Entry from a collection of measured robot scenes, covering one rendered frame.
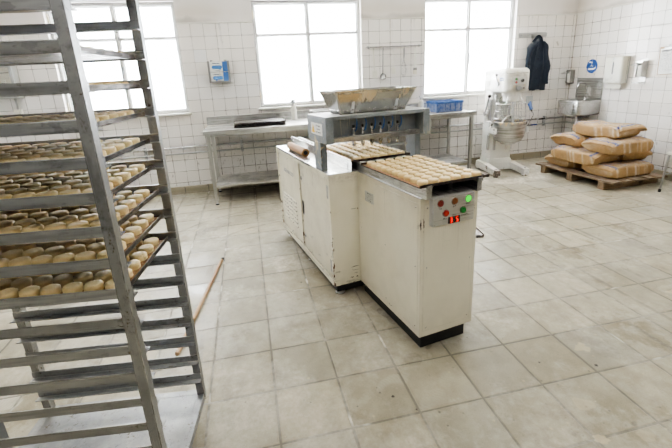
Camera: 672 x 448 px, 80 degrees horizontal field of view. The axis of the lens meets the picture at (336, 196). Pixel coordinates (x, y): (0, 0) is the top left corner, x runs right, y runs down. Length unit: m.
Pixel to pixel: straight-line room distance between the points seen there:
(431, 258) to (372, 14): 4.26
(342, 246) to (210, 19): 3.73
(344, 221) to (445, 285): 0.76
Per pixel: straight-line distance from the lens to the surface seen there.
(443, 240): 2.06
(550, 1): 7.11
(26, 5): 1.18
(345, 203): 2.51
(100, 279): 1.37
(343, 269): 2.66
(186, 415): 1.91
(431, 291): 2.14
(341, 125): 2.49
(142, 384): 1.37
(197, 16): 5.57
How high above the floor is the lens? 1.41
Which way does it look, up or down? 17 degrees down
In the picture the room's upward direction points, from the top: 3 degrees counter-clockwise
